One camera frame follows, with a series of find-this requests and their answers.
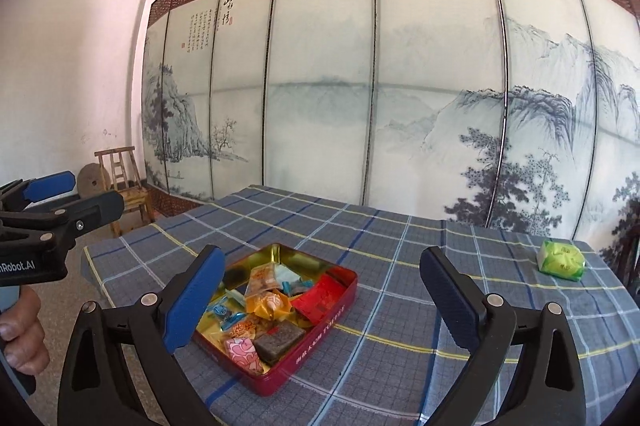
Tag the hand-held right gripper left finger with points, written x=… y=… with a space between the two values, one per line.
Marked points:
x=192 y=301

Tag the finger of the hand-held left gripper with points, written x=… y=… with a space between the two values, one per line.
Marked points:
x=47 y=186
x=92 y=208

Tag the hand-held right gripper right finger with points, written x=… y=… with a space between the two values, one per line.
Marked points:
x=450 y=301

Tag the blue candy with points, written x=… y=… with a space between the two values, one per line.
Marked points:
x=219 y=309
x=233 y=320
x=294 y=287

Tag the orange snack packet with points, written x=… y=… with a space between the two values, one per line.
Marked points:
x=244 y=328

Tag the clear packet with orange print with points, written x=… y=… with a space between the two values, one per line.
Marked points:
x=260 y=281

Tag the pink patterned snack packet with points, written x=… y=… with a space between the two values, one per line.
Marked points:
x=243 y=354

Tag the yellow snack packet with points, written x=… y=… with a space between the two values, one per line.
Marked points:
x=270 y=306

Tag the dark brown cake packet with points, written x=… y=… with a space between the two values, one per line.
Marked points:
x=280 y=340

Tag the pale teal snack packet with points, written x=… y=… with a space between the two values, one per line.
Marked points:
x=286 y=273

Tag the red snack packet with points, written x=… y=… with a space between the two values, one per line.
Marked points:
x=320 y=301

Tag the red tin box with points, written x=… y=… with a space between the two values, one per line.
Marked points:
x=320 y=348

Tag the person's left hand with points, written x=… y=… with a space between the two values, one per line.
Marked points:
x=25 y=341

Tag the round stone disc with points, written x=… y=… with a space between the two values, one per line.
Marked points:
x=90 y=180

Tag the light wooden chair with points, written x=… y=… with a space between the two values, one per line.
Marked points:
x=125 y=186

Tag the grey plaid tablecloth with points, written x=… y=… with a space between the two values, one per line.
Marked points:
x=400 y=356

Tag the green tissue pack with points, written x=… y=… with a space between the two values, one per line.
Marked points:
x=561 y=260

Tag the dark wooden chair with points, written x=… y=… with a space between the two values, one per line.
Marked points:
x=631 y=256

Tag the painted landscape folding screen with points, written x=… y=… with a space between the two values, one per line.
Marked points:
x=325 y=80

